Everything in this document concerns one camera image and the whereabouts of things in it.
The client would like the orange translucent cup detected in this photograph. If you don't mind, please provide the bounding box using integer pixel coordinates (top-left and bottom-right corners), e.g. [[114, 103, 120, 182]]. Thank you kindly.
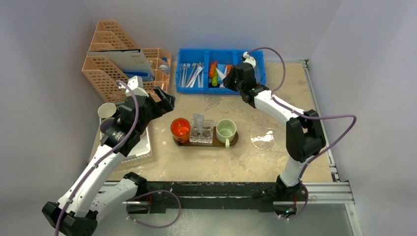
[[170, 118, 191, 143]]

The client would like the light green ceramic mug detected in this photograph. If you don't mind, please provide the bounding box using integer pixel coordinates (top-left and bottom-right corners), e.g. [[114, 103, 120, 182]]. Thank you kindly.
[[216, 119, 237, 148]]

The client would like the clear glass toothbrush holder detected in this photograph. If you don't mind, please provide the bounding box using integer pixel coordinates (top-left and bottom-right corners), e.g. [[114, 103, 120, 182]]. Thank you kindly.
[[189, 120, 214, 146]]

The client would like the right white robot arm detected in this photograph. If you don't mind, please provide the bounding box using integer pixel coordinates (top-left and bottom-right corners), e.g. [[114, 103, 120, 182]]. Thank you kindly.
[[223, 62, 326, 200]]

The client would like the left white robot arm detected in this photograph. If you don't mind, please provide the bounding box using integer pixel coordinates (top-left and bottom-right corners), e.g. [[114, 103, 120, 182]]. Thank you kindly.
[[42, 86, 176, 236]]

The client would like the brown wooden oval tray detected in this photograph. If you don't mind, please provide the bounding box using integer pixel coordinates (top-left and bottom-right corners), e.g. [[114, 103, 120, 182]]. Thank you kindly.
[[173, 126, 238, 148]]

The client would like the yellow green small tube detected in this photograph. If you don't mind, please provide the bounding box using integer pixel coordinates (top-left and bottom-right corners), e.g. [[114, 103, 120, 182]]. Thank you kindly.
[[211, 73, 218, 87]]

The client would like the blue small tube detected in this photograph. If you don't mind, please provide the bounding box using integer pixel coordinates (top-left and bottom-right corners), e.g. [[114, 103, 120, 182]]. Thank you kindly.
[[217, 63, 226, 82]]

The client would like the orange small tube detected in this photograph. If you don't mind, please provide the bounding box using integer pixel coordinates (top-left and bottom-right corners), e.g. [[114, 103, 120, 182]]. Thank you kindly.
[[208, 61, 217, 78]]

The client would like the blue plastic compartment bin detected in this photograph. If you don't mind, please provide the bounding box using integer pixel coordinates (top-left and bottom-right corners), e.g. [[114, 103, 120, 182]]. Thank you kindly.
[[175, 48, 267, 96]]

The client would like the white plastic cup bin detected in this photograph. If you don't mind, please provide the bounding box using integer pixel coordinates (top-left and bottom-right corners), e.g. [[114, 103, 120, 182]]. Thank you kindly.
[[98, 118, 152, 164]]

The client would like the cream ceramic mug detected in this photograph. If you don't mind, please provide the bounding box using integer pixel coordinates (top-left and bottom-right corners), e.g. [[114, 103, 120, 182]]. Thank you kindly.
[[97, 103, 117, 119]]

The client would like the purple ceramic mug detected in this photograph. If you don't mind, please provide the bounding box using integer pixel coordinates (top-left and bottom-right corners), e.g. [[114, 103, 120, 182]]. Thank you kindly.
[[99, 117, 114, 134]]

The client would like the white paper folder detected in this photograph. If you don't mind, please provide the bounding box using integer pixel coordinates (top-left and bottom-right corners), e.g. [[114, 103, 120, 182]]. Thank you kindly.
[[87, 49, 155, 82]]

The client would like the peach plastic desk organizer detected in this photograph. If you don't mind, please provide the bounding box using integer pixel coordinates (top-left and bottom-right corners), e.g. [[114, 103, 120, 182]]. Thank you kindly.
[[82, 20, 172, 103]]

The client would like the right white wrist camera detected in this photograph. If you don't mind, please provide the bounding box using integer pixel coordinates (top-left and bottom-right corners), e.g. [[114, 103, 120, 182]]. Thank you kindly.
[[241, 52, 257, 68]]

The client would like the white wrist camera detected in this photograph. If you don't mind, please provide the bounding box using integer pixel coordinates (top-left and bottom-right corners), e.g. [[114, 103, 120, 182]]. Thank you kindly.
[[241, 52, 257, 68], [125, 76, 149, 97]]

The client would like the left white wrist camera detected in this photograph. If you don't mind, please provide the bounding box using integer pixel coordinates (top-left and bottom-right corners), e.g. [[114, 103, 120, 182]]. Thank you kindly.
[[125, 76, 149, 97]]

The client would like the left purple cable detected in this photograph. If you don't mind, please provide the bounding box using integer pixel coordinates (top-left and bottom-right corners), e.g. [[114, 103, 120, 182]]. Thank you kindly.
[[54, 80, 183, 236]]

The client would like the purple cable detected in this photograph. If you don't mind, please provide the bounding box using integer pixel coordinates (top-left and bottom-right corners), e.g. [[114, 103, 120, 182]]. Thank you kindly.
[[54, 80, 183, 236], [247, 47, 357, 222]]

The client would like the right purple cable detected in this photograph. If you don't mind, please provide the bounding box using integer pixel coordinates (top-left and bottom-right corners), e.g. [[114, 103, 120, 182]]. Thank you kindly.
[[247, 47, 357, 222]]

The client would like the black aluminium base frame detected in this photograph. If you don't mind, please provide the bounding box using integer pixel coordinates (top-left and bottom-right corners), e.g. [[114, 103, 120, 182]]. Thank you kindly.
[[127, 180, 354, 216]]

